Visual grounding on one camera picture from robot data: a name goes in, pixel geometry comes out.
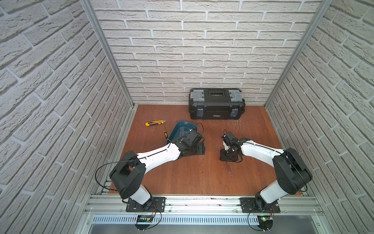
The controller board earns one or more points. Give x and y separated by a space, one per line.
265 223
143 222

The left controller board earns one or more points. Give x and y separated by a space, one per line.
143 222

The teal plastic storage tray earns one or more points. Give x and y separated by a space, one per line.
174 134

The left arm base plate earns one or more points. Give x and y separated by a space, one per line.
153 204

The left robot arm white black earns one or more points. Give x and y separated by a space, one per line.
128 173

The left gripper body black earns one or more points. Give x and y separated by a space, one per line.
197 149

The clear stencil ruler with holes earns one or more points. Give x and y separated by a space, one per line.
182 132

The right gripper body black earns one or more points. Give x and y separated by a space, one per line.
227 155

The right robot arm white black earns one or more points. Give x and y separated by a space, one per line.
292 173

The yellow utility knife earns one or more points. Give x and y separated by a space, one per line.
152 123

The black plastic toolbox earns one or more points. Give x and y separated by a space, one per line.
216 103

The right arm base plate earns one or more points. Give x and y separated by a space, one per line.
257 205

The right controller board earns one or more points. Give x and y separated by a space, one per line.
265 223

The small yellow-handled screwdriver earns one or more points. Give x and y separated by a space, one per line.
165 130

